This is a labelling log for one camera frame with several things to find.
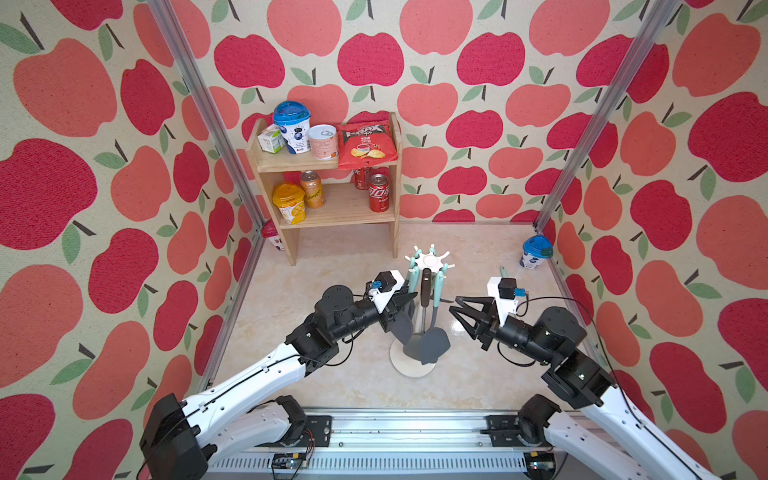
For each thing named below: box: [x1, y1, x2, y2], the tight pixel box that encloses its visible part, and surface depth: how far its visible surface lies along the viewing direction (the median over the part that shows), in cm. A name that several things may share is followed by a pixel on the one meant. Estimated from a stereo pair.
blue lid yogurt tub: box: [273, 100, 312, 154], surface depth 76 cm
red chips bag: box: [337, 111, 399, 170], surface depth 79 cm
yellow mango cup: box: [272, 183, 307, 225], surface depth 89 cm
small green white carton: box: [257, 123, 286, 154], surface depth 80 cm
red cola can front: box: [368, 173, 390, 213], surface depth 91 cm
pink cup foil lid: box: [308, 124, 338, 161], surface depth 78 cm
